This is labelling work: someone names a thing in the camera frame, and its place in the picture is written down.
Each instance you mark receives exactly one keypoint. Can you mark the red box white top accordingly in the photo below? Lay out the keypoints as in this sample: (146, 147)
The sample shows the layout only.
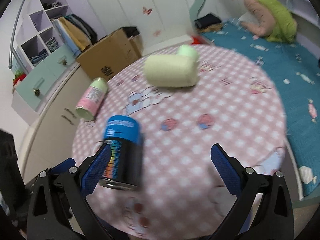
(198, 39)

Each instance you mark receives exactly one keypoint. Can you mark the green pink folded quilt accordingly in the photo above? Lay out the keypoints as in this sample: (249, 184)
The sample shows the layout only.
(275, 22)

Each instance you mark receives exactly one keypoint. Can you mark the grey metal handrail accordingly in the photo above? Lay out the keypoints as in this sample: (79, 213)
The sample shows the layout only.
(51, 42)

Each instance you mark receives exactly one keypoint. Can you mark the red strawberry plush toy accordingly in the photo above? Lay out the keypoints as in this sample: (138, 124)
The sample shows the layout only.
(19, 76)

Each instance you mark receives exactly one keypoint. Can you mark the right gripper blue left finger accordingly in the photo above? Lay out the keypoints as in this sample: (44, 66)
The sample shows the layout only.
(79, 182)

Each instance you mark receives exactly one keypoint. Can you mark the white wardrobe doors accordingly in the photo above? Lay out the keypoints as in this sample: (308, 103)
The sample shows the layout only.
(156, 20)

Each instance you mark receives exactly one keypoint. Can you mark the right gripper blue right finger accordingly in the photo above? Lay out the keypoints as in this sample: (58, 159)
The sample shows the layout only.
(263, 208)

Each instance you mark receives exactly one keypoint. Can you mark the large cardboard box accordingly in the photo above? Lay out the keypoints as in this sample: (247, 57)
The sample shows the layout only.
(110, 55)

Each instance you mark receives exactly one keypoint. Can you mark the light green cup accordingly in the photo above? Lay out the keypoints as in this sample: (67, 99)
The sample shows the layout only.
(188, 51)

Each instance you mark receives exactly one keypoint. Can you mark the small cardboard box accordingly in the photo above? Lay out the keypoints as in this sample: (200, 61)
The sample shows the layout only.
(137, 44)

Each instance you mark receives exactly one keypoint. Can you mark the white low cabinet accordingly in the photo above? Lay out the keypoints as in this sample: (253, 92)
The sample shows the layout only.
(49, 139)

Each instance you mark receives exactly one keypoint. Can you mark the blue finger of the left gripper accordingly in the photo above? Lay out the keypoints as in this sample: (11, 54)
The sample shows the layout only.
(62, 167)

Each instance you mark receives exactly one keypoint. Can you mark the blue black CoolTowel can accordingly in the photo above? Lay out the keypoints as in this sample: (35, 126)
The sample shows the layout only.
(124, 170)

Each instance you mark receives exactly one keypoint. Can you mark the purple stair shelf unit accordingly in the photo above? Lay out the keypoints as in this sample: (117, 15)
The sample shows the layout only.
(36, 23)

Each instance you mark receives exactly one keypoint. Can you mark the pale yellow cup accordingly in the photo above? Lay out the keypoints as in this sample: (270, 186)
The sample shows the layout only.
(170, 71)

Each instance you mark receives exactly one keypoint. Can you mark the pink green can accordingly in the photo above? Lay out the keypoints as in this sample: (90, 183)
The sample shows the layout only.
(92, 98)

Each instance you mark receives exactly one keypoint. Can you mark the teal drawer cabinet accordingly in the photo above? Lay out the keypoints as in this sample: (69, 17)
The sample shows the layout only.
(33, 93)

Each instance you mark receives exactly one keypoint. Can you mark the pink checkered tablecloth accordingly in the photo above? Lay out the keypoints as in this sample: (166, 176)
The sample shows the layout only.
(235, 104)

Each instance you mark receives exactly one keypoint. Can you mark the folded dark clothes pile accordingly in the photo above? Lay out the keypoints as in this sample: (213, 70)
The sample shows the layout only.
(208, 23)

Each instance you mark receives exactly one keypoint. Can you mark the hanging clothes row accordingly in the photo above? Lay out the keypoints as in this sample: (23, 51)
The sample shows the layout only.
(76, 34)

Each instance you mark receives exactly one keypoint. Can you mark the blue patterned mattress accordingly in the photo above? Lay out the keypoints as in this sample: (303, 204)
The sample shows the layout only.
(295, 72)

